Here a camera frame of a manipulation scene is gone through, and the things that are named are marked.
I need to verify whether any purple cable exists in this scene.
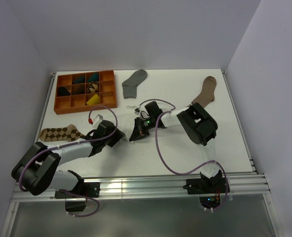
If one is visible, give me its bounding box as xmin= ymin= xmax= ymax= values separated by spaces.
xmin=18 ymin=105 xmax=119 ymax=218
xmin=138 ymin=99 xmax=230 ymax=211

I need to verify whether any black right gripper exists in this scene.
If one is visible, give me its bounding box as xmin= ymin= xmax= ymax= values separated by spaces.
xmin=130 ymin=117 xmax=156 ymax=142

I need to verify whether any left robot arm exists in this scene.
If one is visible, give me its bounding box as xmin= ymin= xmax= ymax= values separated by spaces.
xmin=11 ymin=120 xmax=125 ymax=197

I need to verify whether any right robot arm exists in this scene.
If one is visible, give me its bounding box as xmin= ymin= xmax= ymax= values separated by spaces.
xmin=129 ymin=99 xmax=221 ymax=193

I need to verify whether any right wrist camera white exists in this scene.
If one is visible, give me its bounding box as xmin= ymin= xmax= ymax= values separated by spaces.
xmin=134 ymin=107 xmax=148 ymax=119

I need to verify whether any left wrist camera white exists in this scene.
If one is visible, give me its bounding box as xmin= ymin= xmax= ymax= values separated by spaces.
xmin=88 ymin=115 xmax=103 ymax=127

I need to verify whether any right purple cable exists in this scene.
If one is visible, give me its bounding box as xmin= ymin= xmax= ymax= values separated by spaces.
xmin=138 ymin=99 xmax=230 ymax=211

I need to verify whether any tan sock maroon striped cuff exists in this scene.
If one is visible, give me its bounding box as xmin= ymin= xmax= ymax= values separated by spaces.
xmin=191 ymin=76 xmax=217 ymax=108

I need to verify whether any yellow rolled sock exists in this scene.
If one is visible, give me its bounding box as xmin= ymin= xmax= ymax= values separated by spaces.
xmin=86 ymin=94 xmax=100 ymax=106

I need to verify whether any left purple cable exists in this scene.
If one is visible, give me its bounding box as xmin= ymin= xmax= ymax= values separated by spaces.
xmin=18 ymin=105 xmax=119 ymax=218

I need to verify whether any white sock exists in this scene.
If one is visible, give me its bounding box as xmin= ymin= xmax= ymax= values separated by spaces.
xmin=126 ymin=105 xmax=140 ymax=116

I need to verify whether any brown argyle rolled sock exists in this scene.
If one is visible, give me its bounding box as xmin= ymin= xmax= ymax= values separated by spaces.
xmin=86 ymin=82 xmax=99 ymax=94

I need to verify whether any black sock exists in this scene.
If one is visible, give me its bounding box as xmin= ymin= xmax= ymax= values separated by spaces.
xmin=57 ymin=87 xmax=71 ymax=97

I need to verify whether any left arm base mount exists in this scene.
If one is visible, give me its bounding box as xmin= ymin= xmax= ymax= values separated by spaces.
xmin=54 ymin=182 xmax=100 ymax=216

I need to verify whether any dark brown rolled sock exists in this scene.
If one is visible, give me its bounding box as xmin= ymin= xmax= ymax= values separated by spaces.
xmin=71 ymin=84 xmax=85 ymax=95

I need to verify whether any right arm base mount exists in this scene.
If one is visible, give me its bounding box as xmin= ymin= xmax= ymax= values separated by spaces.
xmin=183 ymin=170 xmax=230 ymax=195

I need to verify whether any tan argyle sock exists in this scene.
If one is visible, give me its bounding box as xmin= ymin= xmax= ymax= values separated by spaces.
xmin=39 ymin=124 xmax=84 ymax=142

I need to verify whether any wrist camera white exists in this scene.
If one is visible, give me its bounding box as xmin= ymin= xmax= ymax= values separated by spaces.
xmin=88 ymin=115 xmax=103 ymax=127
xmin=134 ymin=107 xmax=148 ymax=119

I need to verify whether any grey sock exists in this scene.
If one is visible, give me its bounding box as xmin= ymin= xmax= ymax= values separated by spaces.
xmin=122 ymin=69 xmax=148 ymax=99

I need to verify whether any orange compartment tray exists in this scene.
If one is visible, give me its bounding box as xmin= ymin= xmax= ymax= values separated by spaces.
xmin=53 ymin=70 xmax=117 ymax=115

